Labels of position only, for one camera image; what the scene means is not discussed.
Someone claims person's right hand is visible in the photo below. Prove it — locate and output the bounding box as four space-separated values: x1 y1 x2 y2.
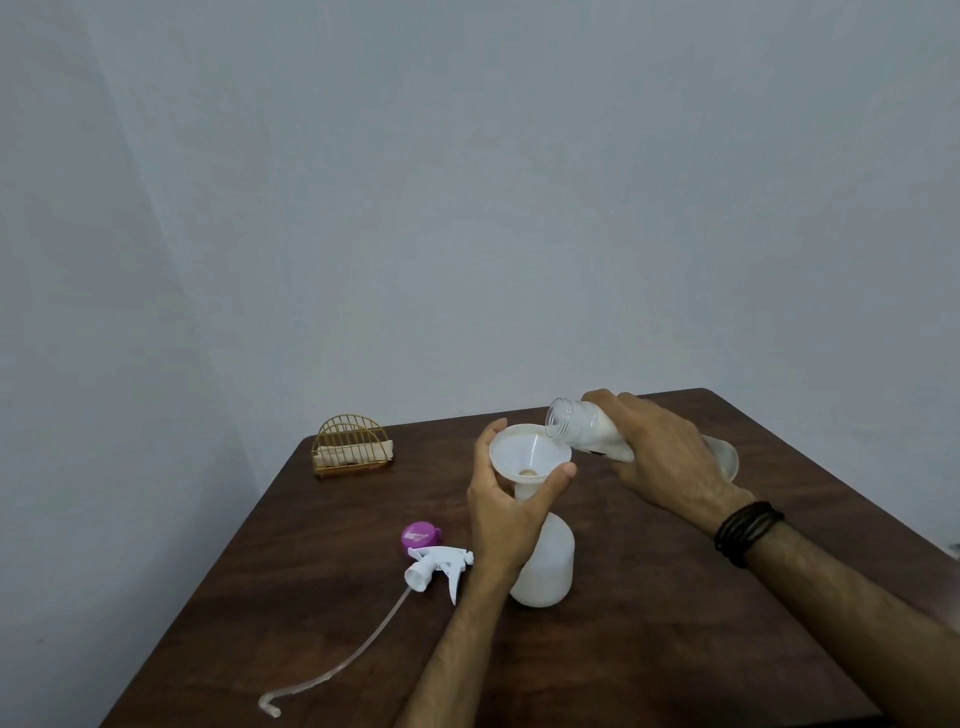
581 388 756 538

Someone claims person's left hand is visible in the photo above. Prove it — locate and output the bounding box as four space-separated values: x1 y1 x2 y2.
466 417 578 585

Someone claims white translucent spray bottle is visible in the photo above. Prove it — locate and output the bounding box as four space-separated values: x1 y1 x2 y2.
508 483 577 609

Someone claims white spray trigger head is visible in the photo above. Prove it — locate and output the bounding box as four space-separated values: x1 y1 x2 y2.
257 545 475 719

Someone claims purple bottle cap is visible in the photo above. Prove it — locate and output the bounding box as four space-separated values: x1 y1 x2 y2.
400 521 444 556

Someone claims white plastic funnel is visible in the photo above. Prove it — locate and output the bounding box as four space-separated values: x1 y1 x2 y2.
488 423 573 502

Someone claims clear water bottle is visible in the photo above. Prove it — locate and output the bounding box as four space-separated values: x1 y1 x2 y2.
544 397 741 485

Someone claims person's left forearm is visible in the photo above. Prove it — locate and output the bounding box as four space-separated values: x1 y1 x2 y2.
397 569 519 728

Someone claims dark wooden table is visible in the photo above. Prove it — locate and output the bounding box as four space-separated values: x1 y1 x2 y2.
101 387 960 728

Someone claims black cord wristband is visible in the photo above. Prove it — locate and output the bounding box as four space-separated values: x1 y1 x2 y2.
713 500 786 570

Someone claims gold wire napkin holder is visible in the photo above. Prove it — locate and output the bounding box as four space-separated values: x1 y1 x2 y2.
311 414 395 479

